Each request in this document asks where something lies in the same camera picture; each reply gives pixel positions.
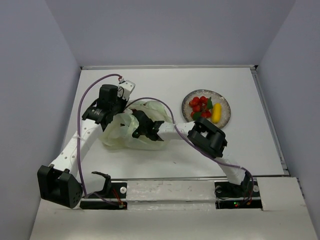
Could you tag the red fake fruit bunch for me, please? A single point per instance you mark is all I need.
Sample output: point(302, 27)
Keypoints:
point(201, 107)

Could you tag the yellow fake fruit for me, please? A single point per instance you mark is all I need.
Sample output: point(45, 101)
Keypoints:
point(216, 113)

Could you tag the speckled grey round plate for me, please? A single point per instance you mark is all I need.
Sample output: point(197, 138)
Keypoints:
point(215, 98)

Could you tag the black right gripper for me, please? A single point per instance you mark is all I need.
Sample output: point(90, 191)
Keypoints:
point(135, 136)

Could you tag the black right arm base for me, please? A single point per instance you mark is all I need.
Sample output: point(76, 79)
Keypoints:
point(232, 197)

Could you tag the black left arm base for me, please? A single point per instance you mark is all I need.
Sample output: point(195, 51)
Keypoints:
point(114, 199)

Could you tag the green printed plastic bag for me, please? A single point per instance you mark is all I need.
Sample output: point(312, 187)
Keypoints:
point(118, 134)

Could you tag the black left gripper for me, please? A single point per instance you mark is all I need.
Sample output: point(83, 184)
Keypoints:
point(124, 102)

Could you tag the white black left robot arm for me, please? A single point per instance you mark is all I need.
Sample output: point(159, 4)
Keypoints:
point(62, 181)

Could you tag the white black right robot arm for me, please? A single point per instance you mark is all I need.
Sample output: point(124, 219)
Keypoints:
point(204, 137)

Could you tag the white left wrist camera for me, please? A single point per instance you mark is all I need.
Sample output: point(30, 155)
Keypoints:
point(125, 88)

